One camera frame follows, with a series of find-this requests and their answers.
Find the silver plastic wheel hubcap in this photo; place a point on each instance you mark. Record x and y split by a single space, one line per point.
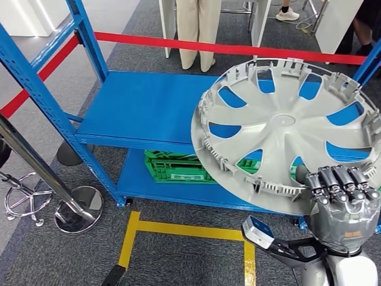
282 142

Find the blue metal shelf rack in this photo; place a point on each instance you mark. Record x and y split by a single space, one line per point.
142 106

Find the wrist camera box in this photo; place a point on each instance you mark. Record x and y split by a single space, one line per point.
256 235
115 276

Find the white panel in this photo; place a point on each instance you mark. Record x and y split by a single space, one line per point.
336 23

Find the person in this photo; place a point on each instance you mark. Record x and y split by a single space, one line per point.
193 31
287 15
369 19

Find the red barrier belt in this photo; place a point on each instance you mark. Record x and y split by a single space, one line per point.
44 73
208 48

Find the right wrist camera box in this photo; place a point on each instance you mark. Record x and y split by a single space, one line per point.
256 235

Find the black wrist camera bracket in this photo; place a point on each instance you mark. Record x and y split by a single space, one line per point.
291 252

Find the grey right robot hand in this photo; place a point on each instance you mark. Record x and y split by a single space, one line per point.
345 221

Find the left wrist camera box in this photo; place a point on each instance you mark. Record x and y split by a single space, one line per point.
115 276

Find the chrome stanchion post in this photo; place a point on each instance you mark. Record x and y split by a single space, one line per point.
35 162

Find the black round stanchion base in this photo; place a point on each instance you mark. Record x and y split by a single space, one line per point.
68 156

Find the chrome chair base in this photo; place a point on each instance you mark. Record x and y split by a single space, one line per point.
31 205

